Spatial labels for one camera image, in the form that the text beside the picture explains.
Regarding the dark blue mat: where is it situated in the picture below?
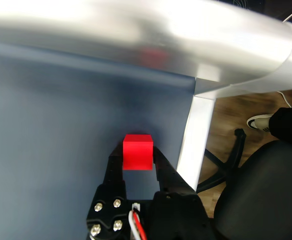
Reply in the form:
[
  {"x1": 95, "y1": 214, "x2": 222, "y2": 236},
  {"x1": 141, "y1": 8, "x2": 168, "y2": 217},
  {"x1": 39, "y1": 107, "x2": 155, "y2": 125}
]
[{"x1": 0, "y1": 41, "x2": 196, "y2": 240}]

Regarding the silver tray frame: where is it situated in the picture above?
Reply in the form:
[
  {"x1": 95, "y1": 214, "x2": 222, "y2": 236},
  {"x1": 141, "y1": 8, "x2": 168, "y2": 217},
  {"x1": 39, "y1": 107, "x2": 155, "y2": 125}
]
[{"x1": 0, "y1": 0, "x2": 292, "y2": 193}]

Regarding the white and black shoe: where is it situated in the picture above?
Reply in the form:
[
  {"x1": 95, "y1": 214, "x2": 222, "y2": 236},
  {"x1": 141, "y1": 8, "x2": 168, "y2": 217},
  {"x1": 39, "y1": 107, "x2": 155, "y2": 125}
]
[{"x1": 246, "y1": 113, "x2": 274, "y2": 133}]

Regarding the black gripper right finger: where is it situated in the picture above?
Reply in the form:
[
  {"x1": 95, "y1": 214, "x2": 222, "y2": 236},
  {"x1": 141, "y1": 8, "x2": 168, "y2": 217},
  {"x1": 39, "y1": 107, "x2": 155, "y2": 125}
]
[{"x1": 148, "y1": 146, "x2": 218, "y2": 240}]

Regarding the red cube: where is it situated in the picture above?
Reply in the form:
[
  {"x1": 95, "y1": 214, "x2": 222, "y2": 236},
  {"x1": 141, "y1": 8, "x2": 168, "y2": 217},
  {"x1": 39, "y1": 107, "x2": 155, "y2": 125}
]
[{"x1": 122, "y1": 133, "x2": 153, "y2": 171}]

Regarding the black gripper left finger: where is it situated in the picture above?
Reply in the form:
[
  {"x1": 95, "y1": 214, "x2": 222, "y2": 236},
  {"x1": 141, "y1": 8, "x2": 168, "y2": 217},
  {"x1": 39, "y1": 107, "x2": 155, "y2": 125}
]
[{"x1": 85, "y1": 142, "x2": 132, "y2": 240}]

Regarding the person's leg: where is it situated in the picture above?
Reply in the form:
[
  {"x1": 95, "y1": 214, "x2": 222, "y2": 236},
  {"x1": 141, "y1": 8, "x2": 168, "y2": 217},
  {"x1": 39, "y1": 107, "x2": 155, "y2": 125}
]
[{"x1": 268, "y1": 101, "x2": 292, "y2": 142}]

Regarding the black office chair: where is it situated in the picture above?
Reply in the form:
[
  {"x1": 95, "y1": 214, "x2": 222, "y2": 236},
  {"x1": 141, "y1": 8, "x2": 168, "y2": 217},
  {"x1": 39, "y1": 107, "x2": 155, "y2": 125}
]
[{"x1": 197, "y1": 128, "x2": 292, "y2": 240}]

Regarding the red white black servo cable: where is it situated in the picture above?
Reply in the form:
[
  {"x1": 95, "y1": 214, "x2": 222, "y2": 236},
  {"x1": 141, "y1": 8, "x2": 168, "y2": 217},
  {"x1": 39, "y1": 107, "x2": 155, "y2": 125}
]
[{"x1": 128, "y1": 203, "x2": 148, "y2": 240}]

